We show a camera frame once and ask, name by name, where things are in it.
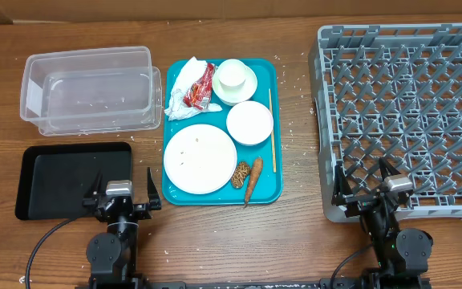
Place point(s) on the white cup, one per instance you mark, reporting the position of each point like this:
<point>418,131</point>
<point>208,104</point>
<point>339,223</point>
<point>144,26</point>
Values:
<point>232,75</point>

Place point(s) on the large white plate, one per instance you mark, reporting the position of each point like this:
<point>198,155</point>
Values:
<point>200,159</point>

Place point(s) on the orange carrot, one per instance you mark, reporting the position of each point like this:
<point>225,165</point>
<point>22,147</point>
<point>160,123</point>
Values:
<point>253,178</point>

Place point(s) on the grey dishwasher rack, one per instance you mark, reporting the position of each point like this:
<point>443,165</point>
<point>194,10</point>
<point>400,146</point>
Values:
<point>395,92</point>

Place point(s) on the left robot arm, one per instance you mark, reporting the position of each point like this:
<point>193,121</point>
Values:
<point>113,254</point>

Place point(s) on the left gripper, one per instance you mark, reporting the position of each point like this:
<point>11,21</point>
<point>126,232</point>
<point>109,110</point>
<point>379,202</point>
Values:
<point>142,212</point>

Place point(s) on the red snack wrapper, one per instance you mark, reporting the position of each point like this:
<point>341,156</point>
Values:
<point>200,93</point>

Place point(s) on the teal serving tray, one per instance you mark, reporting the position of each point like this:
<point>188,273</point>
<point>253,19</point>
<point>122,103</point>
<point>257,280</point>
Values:
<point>270,183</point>

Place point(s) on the black plastic tray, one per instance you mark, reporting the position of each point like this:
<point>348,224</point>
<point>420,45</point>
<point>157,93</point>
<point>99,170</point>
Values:
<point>54,178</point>

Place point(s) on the white saucer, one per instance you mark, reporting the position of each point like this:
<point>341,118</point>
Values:
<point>233,96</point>

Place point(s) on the clear plastic bin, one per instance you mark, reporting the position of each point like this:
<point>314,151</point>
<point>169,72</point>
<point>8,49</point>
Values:
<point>102,90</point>

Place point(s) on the wooden chopstick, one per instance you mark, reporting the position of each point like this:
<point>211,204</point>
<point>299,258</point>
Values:
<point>272,133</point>

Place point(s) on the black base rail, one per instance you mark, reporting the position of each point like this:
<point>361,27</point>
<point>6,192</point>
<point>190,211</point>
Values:
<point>247,285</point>

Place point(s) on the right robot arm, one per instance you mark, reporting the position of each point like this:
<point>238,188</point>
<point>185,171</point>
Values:
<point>402,255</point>

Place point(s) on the crumpled white napkin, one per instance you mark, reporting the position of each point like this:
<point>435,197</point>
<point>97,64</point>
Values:
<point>189,74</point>

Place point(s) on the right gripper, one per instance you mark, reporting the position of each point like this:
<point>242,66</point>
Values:
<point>343,196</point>

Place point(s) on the white bowl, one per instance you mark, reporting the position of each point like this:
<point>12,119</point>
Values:
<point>250,123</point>

